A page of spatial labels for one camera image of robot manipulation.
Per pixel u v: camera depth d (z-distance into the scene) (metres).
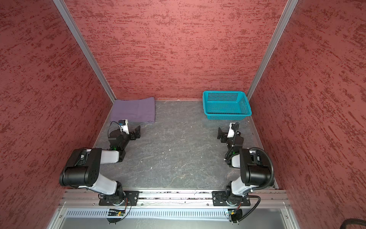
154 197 0.76
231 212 0.72
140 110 1.13
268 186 0.44
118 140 0.71
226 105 1.21
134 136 0.85
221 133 0.84
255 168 0.46
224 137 0.83
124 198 0.73
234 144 0.69
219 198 0.74
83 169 0.46
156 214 0.77
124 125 0.80
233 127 0.77
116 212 0.72
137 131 0.85
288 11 0.72
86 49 0.88
